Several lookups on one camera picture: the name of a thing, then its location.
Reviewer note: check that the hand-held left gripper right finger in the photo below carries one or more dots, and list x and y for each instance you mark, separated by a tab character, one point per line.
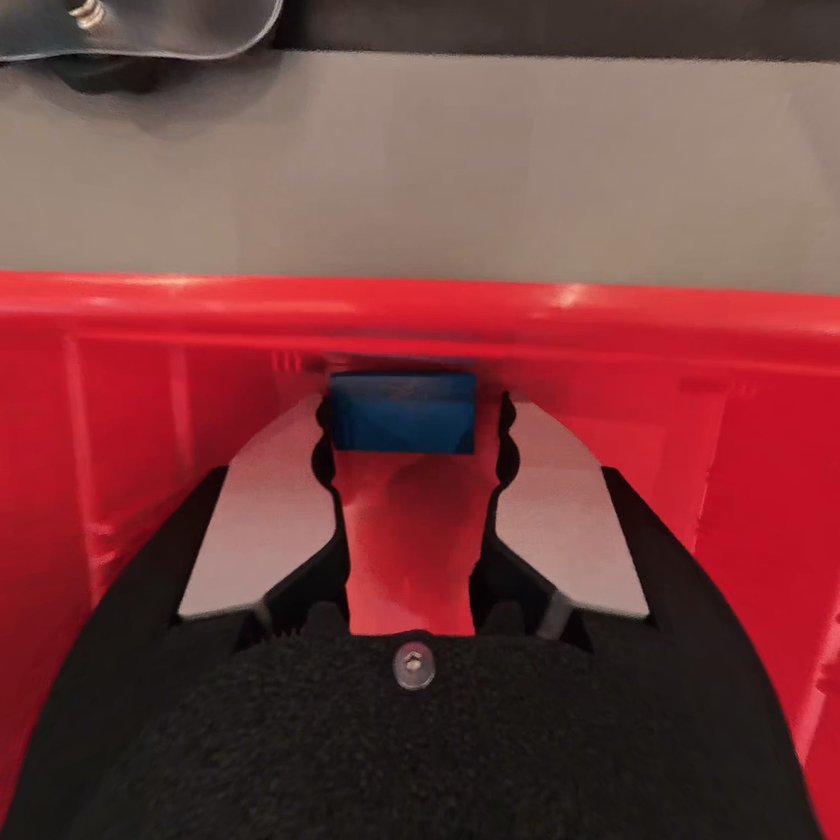
571	525

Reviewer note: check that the long blue wooden block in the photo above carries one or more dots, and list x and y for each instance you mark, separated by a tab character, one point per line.
400	414

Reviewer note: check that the red plastic bin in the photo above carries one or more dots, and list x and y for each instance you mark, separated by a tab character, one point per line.
735	525

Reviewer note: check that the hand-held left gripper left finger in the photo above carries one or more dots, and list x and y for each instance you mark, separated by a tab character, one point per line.
256	525

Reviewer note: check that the white board stand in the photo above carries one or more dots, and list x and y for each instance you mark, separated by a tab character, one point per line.
131	26

